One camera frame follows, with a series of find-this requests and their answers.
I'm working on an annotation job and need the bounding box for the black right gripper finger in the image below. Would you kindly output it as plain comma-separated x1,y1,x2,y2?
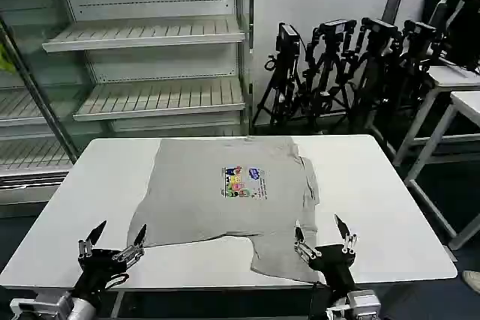
333,214,359,254
293,222,321,261

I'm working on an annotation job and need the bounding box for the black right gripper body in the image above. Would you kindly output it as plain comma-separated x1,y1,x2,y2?
309,244,358,294

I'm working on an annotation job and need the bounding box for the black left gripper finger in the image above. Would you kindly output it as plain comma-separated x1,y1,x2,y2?
111,223,148,262
77,220,108,258

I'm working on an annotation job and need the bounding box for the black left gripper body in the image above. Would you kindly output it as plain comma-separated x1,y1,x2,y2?
72,247,131,301

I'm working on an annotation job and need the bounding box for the grey printed t-shirt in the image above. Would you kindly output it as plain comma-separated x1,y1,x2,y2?
126,136,321,284

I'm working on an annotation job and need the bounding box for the person's foot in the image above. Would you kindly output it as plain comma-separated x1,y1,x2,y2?
462,270,480,295

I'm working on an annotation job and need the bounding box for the glass-sided shelf rack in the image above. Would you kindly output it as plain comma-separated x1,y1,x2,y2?
0,0,82,220

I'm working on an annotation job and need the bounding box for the white desk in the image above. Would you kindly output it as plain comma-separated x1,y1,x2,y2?
365,64,480,166
393,90,480,250

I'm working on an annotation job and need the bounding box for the yellow-green object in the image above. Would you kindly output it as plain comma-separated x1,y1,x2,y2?
0,43,17,74

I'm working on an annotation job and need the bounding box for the white metal shelf rack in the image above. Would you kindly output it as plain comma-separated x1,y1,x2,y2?
40,0,255,137

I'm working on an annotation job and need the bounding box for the black monitor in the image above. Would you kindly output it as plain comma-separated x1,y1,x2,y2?
423,0,466,36
445,0,480,70

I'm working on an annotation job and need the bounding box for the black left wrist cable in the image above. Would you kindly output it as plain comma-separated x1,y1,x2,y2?
104,273,131,289

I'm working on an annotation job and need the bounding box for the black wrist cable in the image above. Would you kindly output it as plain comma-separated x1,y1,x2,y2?
307,280,328,320
104,273,131,289

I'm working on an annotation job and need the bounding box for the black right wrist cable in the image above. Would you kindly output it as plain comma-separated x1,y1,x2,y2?
307,280,328,320

